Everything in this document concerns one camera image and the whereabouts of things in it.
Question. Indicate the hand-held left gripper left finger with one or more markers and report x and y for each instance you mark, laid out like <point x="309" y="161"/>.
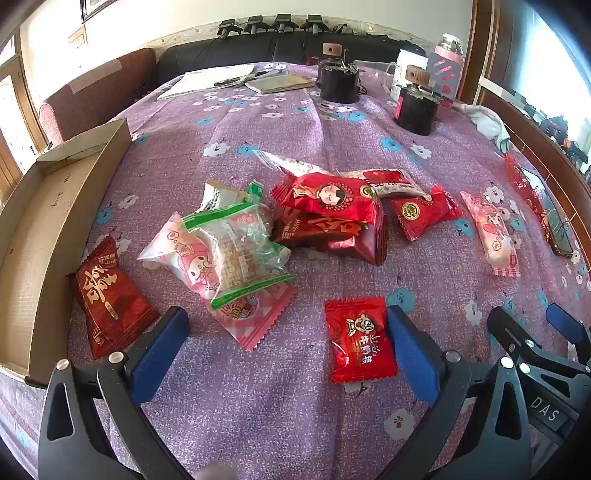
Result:
<point x="157" y="355"/>

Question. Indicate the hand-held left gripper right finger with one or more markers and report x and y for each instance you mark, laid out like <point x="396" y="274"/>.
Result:
<point x="413" y="355"/>

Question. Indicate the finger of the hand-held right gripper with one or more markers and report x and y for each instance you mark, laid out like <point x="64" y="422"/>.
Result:
<point x="508" y="327"/>
<point x="565" y="323"/>

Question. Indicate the red cartoon candy packet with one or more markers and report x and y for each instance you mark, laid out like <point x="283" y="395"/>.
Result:
<point x="360" y="341"/>

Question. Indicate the dark red gold-script snack packet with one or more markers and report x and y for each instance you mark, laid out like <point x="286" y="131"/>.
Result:
<point x="108" y="304"/>

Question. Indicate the pink cartoon snack packet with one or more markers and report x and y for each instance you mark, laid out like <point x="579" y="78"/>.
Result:
<point x="184" y="263"/>

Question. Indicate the clear green-edged snack packet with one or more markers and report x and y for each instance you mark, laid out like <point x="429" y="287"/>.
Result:
<point x="235" y="249"/>

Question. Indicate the red gold-emblem snack packet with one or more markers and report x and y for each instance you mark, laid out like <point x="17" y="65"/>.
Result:
<point x="422" y="212"/>

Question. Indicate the large dark red snack packet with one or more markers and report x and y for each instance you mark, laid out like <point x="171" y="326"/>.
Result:
<point x="332" y="235"/>

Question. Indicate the shallow cardboard box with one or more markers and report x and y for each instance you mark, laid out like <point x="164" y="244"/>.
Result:
<point x="41" y="230"/>

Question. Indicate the white and green snack packet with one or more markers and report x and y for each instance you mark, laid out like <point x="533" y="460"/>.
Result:
<point x="221" y="196"/>

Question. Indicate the black smartphone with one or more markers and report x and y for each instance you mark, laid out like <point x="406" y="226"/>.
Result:
<point x="561" y="235"/>

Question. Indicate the pale pink snack packet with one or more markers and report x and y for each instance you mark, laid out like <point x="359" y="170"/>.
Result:
<point x="491" y="235"/>

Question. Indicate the pink gingham snack packet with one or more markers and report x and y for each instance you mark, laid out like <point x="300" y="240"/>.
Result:
<point x="258" y="323"/>

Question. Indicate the purple floral tablecloth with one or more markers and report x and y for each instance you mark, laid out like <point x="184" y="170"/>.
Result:
<point x="277" y="406"/>

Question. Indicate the red foil snack packet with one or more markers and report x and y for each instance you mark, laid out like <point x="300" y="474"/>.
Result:
<point x="524" y="189"/>

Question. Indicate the white and red snack packet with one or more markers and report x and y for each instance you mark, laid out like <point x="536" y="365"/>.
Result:
<point x="392" y="180"/>

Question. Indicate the red cartoon girl snack packet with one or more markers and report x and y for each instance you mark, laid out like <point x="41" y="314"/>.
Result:
<point x="332" y="196"/>

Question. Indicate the wooden sideboard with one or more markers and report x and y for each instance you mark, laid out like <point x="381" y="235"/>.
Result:
<point x="540" y="129"/>

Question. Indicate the white cloth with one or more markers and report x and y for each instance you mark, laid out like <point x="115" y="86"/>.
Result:
<point x="489" y="122"/>

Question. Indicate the black canister with wooden knob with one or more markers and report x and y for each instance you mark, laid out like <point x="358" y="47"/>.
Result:
<point x="418" y="113"/>
<point x="339" y="85"/>

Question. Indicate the pink thermos bottle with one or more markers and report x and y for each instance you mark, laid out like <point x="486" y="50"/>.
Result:
<point x="445" y="69"/>

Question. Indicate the red-brown armchair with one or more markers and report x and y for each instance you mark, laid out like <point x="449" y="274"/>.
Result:
<point x="92" y="97"/>

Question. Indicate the wooden glazed door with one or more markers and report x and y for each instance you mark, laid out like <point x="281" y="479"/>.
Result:
<point x="16" y="124"/>

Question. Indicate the white paper sheets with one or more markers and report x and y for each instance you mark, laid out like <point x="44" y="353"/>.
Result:
<point x="203" y="81"/>

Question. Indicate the white cup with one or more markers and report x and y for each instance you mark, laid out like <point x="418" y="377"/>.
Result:
<point x="411" y="62"/>

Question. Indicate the black pen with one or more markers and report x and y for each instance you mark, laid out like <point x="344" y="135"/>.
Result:
<point x="231" y="81"/>

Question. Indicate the tan notebook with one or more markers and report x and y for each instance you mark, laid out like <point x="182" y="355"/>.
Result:
<point x="279" y="83"/>

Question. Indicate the black leather sofa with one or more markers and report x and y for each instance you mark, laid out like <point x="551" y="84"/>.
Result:
<point x="231" y="50"/>

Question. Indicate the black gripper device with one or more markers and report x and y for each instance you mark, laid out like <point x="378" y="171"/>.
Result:
<point x="227" y="27"/>
<point x="314" y="23"/>
<point x="284" y="22"/>
<point x="255" y="24"/>

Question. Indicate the wooden door frame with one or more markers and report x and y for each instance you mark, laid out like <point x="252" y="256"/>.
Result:
<point x="482" y="46"/>

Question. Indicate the brown wall panel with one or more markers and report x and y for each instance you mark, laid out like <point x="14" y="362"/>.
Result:
<point x="78" y="36"/>

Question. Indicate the framed wall picture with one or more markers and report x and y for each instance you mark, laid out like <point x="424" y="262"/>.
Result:
<point x="94" y="9"/>

